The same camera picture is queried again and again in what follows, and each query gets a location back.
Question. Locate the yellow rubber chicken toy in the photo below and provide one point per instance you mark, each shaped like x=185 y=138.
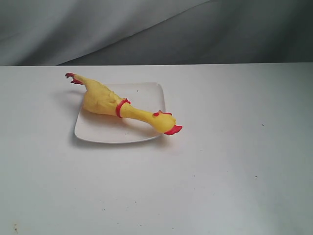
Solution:
x=100 y=100

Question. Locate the white square plate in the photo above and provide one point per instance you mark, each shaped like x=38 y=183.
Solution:
x=114 y=130

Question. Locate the grey backdrop cloth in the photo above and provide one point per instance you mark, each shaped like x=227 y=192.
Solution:
x=154 y=32

